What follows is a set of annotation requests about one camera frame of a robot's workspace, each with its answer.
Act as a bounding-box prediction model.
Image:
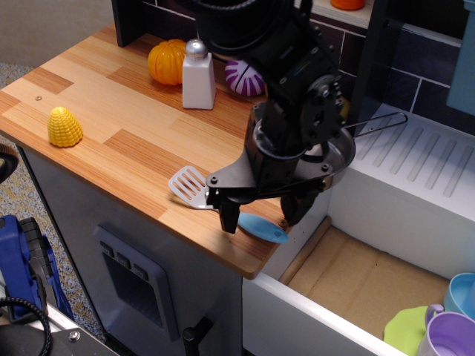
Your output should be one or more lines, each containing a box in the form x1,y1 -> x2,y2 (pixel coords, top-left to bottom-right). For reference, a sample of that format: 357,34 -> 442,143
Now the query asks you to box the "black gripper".
206,148 -> 326,234

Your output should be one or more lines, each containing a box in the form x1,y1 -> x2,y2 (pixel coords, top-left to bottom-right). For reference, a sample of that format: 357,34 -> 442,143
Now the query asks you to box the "white spatula blue handle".
168,165 -> 289,244

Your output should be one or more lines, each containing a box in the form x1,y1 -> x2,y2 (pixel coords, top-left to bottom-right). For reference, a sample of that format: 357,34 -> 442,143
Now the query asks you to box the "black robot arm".
183,1 -> 356,233

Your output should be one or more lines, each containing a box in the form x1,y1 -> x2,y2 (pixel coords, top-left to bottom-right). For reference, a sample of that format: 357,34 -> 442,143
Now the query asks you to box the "silver metal pan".
294,112 -> 408,182

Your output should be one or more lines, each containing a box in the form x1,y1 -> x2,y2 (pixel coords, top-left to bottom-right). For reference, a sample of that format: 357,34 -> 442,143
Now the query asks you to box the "yellow toy lemon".
340,97 -> 350,121

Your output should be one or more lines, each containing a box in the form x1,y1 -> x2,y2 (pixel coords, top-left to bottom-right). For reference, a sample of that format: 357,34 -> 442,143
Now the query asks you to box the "purple striped toy ball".
225,60 -> 266,97

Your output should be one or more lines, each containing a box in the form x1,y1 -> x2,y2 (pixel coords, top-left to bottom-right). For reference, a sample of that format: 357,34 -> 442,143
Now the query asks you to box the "white dish drainer sink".
328,105 -> 474,278

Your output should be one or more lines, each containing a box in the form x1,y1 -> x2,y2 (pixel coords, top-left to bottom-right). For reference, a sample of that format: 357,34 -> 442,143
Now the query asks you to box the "grey toy oven door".
94,225 -> 179,343

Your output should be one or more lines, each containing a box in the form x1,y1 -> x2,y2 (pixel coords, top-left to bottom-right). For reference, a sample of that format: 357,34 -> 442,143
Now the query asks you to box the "white salt shaker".
182,39 -> 216,110

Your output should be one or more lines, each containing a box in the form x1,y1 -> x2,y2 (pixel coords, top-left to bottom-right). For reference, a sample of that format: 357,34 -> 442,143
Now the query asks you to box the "orange toy pumpkin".
147,39 -> 186,85

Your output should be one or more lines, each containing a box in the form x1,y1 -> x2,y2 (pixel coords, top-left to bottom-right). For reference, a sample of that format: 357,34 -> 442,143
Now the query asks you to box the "green toy plate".
383,306 -> 428,356

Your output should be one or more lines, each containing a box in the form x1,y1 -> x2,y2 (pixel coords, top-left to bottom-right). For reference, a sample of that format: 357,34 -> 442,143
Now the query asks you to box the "yellow toy corn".
47,107 -> 83,148

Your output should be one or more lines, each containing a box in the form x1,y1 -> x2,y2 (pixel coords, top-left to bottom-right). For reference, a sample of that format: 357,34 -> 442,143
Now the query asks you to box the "blue toy cup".
444,272 -> 474,320

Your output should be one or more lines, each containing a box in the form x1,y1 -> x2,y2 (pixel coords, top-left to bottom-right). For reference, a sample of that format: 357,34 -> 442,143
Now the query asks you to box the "orange object on shelf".
330,0 -> 366,11

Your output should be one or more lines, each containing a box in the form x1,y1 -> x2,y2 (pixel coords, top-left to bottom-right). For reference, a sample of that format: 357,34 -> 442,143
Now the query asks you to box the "purple toy cup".
417,304 -> 474,356

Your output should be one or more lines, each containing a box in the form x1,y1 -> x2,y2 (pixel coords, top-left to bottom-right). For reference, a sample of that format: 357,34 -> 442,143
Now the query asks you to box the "light blue cabinet panel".
447,1 -> 474,116

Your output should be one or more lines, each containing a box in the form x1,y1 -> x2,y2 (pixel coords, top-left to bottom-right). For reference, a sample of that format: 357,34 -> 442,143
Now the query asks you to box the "blue clamp tool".
1,215 -> 73,318

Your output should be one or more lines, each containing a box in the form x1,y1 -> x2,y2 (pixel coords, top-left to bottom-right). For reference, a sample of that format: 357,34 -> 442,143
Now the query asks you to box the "black rounded object left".
0,143 -> 19,183

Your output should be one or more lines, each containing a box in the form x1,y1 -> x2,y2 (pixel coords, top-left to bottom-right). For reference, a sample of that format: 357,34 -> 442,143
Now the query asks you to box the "black oven handle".
182,317 -> 214,356

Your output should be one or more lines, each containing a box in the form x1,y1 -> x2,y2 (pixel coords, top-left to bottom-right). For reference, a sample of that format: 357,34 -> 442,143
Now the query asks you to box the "black braided cable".
0,296 -> 50,356

